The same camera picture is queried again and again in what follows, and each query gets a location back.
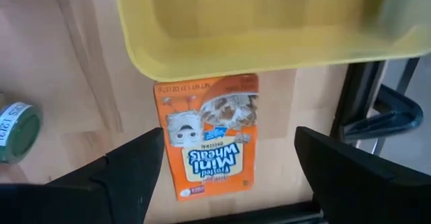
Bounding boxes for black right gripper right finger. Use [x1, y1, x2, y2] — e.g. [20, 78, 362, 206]
[295, 126, 431, 224]

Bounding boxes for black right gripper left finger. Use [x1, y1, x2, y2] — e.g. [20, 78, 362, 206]
[0, 126, 165, 224]

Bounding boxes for orange Mini Wheats cereal box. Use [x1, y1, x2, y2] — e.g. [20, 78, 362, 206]
[154, 73, 260, 202]

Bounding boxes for green-lidded jar with white label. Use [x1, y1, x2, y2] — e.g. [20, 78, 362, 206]
[0, 101, 44, 165]

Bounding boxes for yellow plastic bin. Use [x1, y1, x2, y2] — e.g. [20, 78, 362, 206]
[112, 0, 431, 83]

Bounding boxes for black frame clamp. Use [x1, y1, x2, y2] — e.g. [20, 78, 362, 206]
[343, 84, 424, 144]

